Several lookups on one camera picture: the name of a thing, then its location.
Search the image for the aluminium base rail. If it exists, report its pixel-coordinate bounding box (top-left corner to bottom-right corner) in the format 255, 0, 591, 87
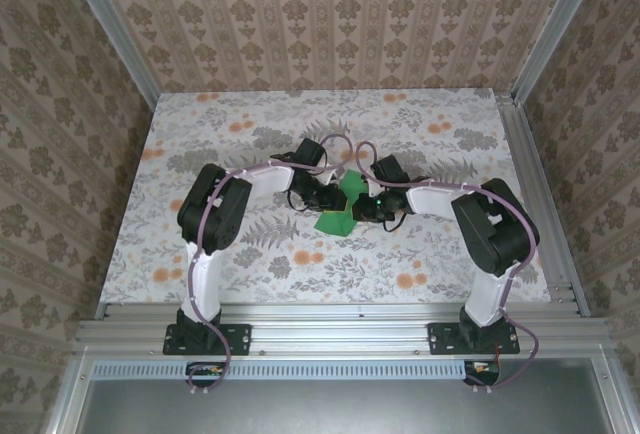
74, 302, 609, 358

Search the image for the grey metal panel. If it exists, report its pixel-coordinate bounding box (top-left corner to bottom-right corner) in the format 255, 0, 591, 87
47, 357, 632, 434

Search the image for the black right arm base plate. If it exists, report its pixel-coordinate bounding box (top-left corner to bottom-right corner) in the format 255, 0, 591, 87
428, 321, 521, 356

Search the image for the small circuit board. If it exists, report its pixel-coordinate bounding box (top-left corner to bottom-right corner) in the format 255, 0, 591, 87
463, 357, 502, 386
187, 361, 226, 389

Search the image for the green paper sheet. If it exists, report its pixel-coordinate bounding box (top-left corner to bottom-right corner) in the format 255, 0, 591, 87
313, 169, 369, 239

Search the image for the aluminium frame post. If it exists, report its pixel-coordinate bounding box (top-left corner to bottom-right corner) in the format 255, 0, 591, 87
58, 0, 164, 109
509, 0, 616, 105

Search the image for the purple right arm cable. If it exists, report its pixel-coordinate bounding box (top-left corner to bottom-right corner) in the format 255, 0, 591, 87
355, 141, 542, 394

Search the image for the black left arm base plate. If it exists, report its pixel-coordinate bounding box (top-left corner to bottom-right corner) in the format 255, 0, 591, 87
163, 322, 252, 356

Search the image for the aluminium side rail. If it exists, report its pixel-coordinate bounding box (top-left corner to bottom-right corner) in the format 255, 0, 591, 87
494, 92, 592, 318

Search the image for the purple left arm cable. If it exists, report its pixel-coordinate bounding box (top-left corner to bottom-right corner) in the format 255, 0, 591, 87
187, 133, 354, 395

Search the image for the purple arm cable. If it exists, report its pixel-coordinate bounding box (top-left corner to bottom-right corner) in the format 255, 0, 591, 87
355, 141, 542, 394
187, 133, 354, 395

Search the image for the grey slotted cable duct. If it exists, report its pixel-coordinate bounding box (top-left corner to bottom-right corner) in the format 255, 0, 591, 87
92, 359, 469, 381

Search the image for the floral table cover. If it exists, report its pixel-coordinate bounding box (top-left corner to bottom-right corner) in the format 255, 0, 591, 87
98, 87, 552, 305

